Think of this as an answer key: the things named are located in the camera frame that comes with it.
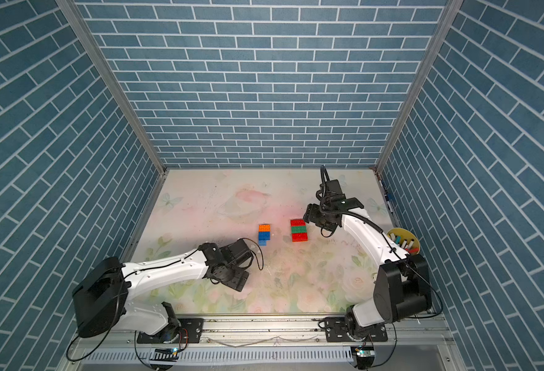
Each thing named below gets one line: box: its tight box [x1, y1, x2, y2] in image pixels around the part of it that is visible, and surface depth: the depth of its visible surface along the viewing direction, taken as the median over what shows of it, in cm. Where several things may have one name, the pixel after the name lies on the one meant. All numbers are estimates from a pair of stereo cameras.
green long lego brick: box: [291, 225, 307, 234], surface depth 98 cm
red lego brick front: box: [291, 232, 309, 242], surface depth 95 cm
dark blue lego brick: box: [258, 231, 271, 241], surface depth 95 cm
